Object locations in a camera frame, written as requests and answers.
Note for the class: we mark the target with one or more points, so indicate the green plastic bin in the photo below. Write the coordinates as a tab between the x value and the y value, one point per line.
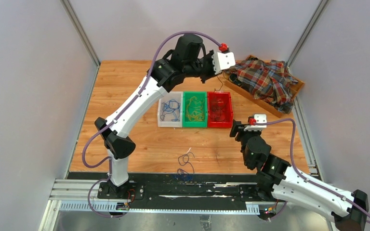
195	109

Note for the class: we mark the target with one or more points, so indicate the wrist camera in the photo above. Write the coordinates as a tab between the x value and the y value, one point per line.
256	122
222	61

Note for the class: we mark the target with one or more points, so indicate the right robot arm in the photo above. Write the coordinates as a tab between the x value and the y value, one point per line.
282	180

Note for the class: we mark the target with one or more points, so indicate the red plastic bin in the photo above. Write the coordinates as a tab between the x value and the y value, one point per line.
220	110

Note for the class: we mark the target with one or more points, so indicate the white plastic bin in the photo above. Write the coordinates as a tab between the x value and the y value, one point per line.
170	112

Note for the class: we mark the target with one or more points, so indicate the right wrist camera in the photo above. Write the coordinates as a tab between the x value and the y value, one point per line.
256	122

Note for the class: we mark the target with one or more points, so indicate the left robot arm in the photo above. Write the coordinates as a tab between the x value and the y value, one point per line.
189	58

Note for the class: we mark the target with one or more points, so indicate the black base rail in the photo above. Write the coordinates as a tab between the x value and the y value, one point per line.
205	194

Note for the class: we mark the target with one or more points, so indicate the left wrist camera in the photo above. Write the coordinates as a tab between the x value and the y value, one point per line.
222	61

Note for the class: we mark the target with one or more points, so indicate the plaid shirt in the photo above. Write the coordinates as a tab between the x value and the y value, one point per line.
264	81

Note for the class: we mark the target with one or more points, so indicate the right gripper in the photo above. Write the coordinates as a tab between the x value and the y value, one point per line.
240	129

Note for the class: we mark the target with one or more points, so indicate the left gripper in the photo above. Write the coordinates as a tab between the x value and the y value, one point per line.
210	57

